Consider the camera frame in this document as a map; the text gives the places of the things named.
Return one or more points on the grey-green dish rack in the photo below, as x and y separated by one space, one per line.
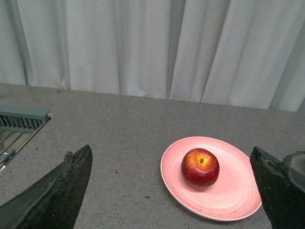
18 125

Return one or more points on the pink plate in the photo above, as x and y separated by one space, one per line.
234 196

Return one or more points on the white curtain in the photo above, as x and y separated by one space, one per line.
236 52

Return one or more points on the red apple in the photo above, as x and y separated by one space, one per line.
200 168

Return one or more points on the left gripper worn black right finger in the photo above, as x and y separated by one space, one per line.
281 186

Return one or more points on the left gripper worn black left finger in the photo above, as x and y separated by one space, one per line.
54 201

